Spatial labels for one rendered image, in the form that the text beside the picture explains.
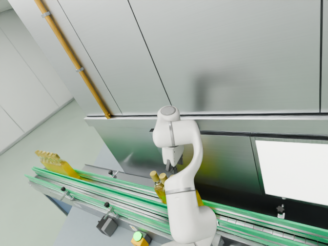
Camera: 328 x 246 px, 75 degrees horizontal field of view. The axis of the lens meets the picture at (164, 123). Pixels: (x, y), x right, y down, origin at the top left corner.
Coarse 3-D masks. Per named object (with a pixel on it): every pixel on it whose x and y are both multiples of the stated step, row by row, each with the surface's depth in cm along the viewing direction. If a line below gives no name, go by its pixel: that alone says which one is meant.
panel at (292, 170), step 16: (272, 144) 74; (288, 144) 71; (304, 144) 68; (320, 144) 65; (272, 160) 78; (288, 160) 75; (304, 160) 72; (320, 160) 69; (272, 176) 84; (288, 176) 80; (304, 176) 76; (320, 176) 73; (272, 192) 89; (288, 192) 85; (304, 192) 81; (320, 192) 77
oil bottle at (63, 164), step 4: (56, 156) 157; (56, 160) 158; (60, 160) 159; (64, 160) 161; (60, 164) 159; (64, 164) 161; (68, 164) 163; (60, 168) 163; (64, 168) 161; (68, 168) 163; (72, 168) 166; (64, 172) 164; (68, 172) 163; (72, 172) 166; (72, 176) 166; (76, 176) 169
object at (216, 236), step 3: (216, 234) 97; (219, 234) 96; (216, 237) 96; (219, 237) 95; (213, 240) 95; (216, 240) 95; (219, 240) 94; (222, 240) 97; (213, 243) 94; (216, 243) 94; (219, 243) 94; (222, 243) 97
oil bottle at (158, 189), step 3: (156, 186) 105; (159, 186) 104; (162, 186) 105; (156, 189) 106; (159, 189) 105; (162, 189) 104; (156, 192) 108; (159, 192) 106; (162, 192) 105; (159, 195) 109; (162, 195) 107; (162, 198) 109; (165, 198) 108; (162, 201) 112; (165, 201) 110
